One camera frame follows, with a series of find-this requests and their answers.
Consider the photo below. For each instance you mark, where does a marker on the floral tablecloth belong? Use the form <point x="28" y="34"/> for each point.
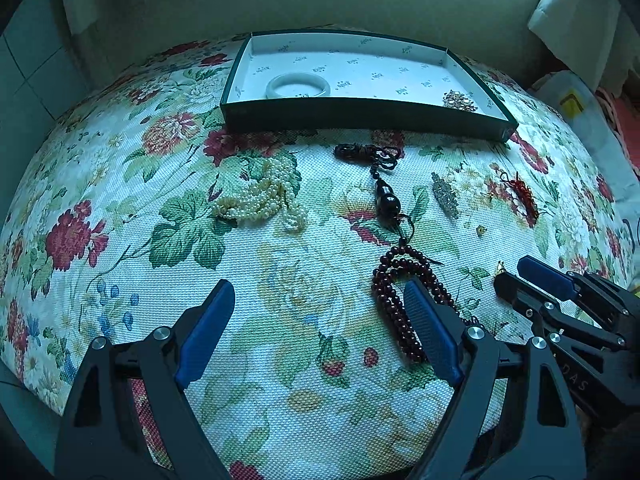
<point x="150" y="280"/>

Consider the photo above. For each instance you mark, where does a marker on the red knot charm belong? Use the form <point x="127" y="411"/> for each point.
<point x="525" y="200"/>

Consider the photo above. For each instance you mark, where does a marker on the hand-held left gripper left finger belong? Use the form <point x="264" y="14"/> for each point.
<point x="207" y="330"/>

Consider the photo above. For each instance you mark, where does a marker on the dark green jewelry box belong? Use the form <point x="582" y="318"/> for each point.
<point x="350" y="67"/>

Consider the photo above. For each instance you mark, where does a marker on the silver rhinestone brooch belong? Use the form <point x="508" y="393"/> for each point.
<point x="445" y="195"/>

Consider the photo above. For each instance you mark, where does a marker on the white curtain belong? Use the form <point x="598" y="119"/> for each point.
<point x="575" y="20"/>

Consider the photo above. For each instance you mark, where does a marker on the white jade bangle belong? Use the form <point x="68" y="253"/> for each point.
<point x="272" y="88"/>

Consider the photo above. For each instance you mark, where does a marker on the gold pearl brooch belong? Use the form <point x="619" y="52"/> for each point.
<point x="460" y="99"/>

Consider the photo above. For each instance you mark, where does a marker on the white plastic bag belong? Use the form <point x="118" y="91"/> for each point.
<point x="570" y="100"/>

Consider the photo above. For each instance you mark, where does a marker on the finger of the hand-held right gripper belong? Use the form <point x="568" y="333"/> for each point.
<point x="515" y="290"/>
<point x="545" y="272"/>

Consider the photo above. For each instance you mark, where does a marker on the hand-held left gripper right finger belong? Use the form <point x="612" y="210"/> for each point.
<point x="430" y="330"/>

